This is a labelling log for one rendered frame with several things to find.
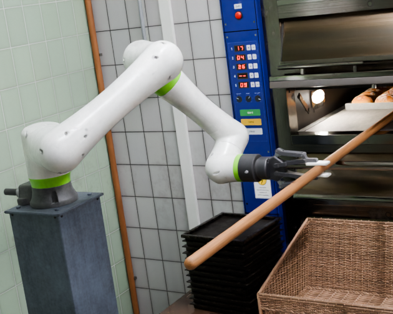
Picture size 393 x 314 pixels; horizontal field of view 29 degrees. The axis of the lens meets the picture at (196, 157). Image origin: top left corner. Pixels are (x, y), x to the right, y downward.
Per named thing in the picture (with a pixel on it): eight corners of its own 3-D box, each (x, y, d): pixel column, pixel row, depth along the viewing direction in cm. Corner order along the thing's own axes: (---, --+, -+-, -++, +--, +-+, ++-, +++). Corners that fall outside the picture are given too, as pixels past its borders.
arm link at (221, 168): (208, 190, 260) (195, 171, 253) (219, 160, 267) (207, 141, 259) (245, 190, 253) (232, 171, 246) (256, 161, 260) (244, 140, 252)
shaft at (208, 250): (194, 272, 172) (192, 260, 171) (183, 271, 174) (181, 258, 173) (405, 111, 313) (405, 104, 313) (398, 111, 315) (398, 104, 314)
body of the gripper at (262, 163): (263, 152, 251) (289, 152, 247) (266, 177, 253) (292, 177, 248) (253, 158, 245) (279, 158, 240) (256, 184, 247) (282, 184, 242)
